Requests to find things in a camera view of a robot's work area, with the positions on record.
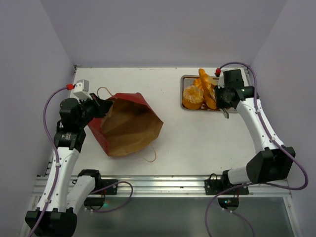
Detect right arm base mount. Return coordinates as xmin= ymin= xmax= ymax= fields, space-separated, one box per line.
xmin=204 ymin=170 xmax=249 ymax=211

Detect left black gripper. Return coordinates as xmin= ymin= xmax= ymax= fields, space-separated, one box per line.
xmin=77 ymin=92 xmax=113 ymax=128

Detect red paper bag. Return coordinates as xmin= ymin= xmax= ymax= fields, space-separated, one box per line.
xmin=88 ymin=92 xmax=163 ymax=158

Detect metal tray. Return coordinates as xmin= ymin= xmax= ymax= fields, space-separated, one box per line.
xmin=179 ymin=75 xmax=239 ymax=113

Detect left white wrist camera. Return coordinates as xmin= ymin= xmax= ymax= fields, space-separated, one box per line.
xmin=66 ymin=79 xmax=92 ymax=100

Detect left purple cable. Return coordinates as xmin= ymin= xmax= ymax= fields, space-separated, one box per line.
xmin=26 ymin=83 xmax=134 ymax=237

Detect brown fake bread slice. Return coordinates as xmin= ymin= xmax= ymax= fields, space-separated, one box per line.
xmin=208 ymin=76 xmax=218 ymax=87

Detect round crumble fake bread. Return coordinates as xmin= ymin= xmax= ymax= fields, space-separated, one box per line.
xmin=182 ymin=85 xmax=204 ymax=110

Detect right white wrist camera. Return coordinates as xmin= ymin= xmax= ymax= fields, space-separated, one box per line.
xmin=215 ymin=68 xmax=225 ymax=88

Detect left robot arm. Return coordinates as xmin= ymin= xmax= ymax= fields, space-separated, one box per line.
xmin=25 ymin=93 xmax=113 ymax=237

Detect purple cable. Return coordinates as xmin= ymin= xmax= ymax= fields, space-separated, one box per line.
xmin=26 ymin=83 xmax=134 ymax=237
xmin=204 ymin=61 xmax=309 ymax=237

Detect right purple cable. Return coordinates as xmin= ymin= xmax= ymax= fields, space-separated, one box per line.
xmin=204 ymin=61 xmax=309 ymax=237

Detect aluminium mounting rail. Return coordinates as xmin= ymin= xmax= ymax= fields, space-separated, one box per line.
xmin=32 ymin=174 xmax=294 ymax=198

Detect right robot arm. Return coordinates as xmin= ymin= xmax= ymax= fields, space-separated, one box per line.
xmin=214 ymin=69 xmax=295 ymax=194

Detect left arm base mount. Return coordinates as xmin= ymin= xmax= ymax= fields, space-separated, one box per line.
xmin=84 ymin=179 xmax=118 ymax=210

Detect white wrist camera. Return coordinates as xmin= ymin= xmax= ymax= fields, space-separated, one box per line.
xmin=215 ymin=68 xmax=225 ymax=88
xmin=66 ymin=79 xmax=92 ymax=100

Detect braided fake bread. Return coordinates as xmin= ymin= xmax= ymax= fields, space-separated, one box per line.
xmin=193 ymin=78 xmax=203 ymax=90

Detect metal tongs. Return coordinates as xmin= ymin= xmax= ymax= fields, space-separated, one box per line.
xmin=220 ymin=109 xmax=230 ymax=119

